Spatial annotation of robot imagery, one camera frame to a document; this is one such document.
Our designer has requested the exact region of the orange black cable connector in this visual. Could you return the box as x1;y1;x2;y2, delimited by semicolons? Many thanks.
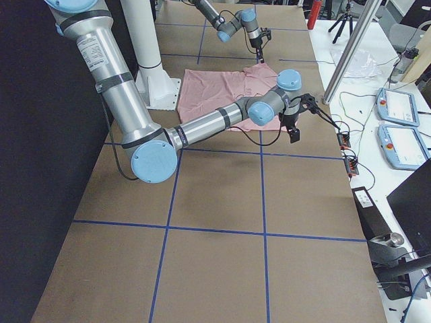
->
337;132;359;178

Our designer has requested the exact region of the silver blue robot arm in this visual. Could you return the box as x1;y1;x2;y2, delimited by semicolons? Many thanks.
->
187;0;272;63
48;1;319;184

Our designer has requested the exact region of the black tripod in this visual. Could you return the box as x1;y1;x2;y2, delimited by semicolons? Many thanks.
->
328;0;354;44

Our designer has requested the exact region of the blue teach pendant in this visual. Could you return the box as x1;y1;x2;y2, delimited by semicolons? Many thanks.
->
377;124;430;171
376;87;420;127

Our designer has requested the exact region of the black monitor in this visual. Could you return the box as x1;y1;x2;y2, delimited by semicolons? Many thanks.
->
387;161;430;256

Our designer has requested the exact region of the black power box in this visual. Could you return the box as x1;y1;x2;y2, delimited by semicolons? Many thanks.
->
351;185;398;266

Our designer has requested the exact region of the red cylinder bottle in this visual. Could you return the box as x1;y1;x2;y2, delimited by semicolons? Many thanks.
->
307;0;323;30

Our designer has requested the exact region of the aluminium frame post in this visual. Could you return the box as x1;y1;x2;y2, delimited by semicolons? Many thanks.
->
323;0;381;105

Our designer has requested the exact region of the near blue teach pendant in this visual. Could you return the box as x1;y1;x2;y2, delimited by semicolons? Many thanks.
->
377;124;430;171

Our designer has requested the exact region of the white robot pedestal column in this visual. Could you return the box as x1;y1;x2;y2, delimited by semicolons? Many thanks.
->
121;0;181;110

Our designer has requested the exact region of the blue tape line crosswise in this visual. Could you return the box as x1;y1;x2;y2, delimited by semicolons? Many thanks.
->
72;219;366;243

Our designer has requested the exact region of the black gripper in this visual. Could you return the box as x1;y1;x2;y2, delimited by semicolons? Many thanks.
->
279;94;317;143
248;28;272;63

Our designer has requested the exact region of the pink Snoopy t-shirt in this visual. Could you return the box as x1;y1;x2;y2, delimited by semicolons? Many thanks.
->
177;63;277;123

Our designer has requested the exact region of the far blue teach pendant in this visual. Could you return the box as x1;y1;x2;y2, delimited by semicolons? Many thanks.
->
376;87;420;127

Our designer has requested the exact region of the clear plastic bag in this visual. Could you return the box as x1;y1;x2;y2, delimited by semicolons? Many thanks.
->
343;49;382;79

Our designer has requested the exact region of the blue tape line lengthwise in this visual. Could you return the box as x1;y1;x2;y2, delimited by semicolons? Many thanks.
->
147;149;183;323

